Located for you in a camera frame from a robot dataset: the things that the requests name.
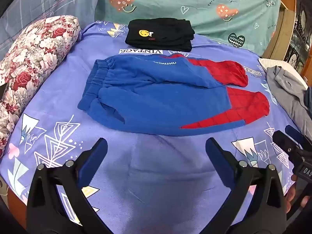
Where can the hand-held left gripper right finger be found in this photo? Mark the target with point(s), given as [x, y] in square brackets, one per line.
[219, 159]

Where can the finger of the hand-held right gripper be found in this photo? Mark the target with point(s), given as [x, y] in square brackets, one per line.
[284, 141]
[295, 135]

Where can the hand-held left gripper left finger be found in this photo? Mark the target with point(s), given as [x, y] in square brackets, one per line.
[94, 159]

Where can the blue and red pants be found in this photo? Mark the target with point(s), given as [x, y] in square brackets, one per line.
[158, 97]

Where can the black folded pants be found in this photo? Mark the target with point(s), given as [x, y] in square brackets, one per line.
[168, 35]

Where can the person's right hand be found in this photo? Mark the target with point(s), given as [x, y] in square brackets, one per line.
[290, 201]

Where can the grey garment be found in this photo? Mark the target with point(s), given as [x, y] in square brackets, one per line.
[287, 90]

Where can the purple printed bedsheet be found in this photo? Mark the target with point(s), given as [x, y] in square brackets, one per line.
[61, 97]

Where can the white cloth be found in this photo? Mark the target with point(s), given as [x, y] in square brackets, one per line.
[265, 63]

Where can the dark glass cabinet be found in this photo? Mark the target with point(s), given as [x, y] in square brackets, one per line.
[298, 43]

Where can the wooden headboard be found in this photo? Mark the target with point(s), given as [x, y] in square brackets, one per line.
[280, 34]

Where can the small dark object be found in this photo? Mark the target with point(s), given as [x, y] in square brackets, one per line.
[3, 91]

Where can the floral bolster pillow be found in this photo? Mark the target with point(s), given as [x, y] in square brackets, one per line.
[31, 53]

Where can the grey plaid cloth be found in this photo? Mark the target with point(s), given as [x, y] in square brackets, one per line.
[48, 0]

